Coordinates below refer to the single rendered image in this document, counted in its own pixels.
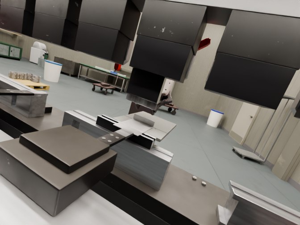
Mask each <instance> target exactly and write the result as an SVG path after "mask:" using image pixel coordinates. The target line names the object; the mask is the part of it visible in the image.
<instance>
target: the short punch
mask: <svg viewBox="0 0 300 225"><path fill-rule="evenodd" d="M166 79H167V78H165V77H162V76H159V75H155V74H152V73H149V72H146V71H142V70H139V69H136V68H133V69H132V73H131V76H130V79H129V84H128V87H127V91H126V93H127V97H126V99H127V100H130V101H132V102H134V103H137V104H140V105H142V106H145V107H148V108H150V109H153V110H156V107H157V104H158V103H159V101H160V98H161V94H162V91H163V88H164V85H165V82H166Z"/></svg>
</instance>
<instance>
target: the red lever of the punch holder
mask: <svg viewBox="0 0 300 225"><path fill-rule="evenodd" d="M210 42H211V39H209V38H206V39H204V40H202V41H201V42H200V45H199V48H198V51H199V50H201V49H203V48H205V47H207V46H208V45H210Z"/></svg>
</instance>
